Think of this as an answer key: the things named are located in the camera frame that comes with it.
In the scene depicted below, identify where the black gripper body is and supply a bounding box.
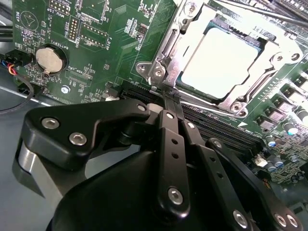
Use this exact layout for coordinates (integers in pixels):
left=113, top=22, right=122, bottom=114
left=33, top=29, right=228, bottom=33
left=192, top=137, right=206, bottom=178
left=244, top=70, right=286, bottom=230
left=45, top=149, right=232, bottom=231

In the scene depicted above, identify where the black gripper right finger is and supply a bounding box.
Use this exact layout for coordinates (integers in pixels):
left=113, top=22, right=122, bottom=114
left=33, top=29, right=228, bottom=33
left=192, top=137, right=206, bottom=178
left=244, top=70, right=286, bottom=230
left=172, top=94, right=305, bottom=231

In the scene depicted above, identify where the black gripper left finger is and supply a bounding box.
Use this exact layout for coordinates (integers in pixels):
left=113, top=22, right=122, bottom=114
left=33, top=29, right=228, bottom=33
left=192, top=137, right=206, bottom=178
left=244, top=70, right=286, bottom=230
left=12, top=92, right=191, bottom=219

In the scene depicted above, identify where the silver CPU chip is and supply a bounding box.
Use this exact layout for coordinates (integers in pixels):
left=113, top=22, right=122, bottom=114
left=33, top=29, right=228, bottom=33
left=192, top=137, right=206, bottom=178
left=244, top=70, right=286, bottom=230
left=178, top=25, right=264, bottom=101

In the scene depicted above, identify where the metal socket cover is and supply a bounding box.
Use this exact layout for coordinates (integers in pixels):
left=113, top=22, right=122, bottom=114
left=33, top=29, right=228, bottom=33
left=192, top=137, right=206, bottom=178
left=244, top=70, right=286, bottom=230
left=154, top=2, right=304, bottom=114

